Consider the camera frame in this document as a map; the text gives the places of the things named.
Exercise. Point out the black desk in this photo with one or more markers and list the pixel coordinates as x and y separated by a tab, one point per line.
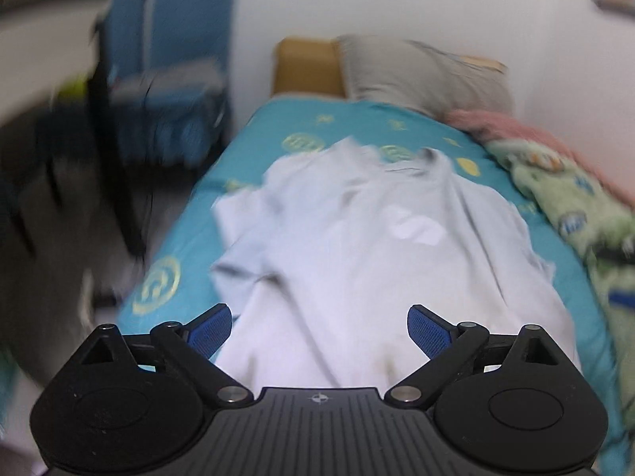
64	168

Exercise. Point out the white t-shirt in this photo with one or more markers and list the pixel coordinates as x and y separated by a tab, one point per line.
367	258

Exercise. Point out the grey bag with clothes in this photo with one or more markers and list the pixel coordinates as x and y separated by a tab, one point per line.
166	82

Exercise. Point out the grey pillow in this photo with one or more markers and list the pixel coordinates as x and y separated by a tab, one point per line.
421	72

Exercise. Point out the yellow-brown bed headboard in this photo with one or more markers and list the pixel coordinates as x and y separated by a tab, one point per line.
307	67

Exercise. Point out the teal printed bed sheet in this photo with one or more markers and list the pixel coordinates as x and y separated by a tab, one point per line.
198	238

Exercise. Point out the pink fluffy blanket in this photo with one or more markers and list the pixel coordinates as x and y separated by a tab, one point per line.
536	134

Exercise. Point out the green printed fleece blanket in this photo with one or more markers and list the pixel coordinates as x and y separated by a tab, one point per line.
580	208

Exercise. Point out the blue folding chair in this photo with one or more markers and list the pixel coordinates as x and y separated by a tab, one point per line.
168	69

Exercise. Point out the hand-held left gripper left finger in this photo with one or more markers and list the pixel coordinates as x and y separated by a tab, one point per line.
212	328

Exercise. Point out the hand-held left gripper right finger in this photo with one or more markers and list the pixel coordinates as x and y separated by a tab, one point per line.
425	329

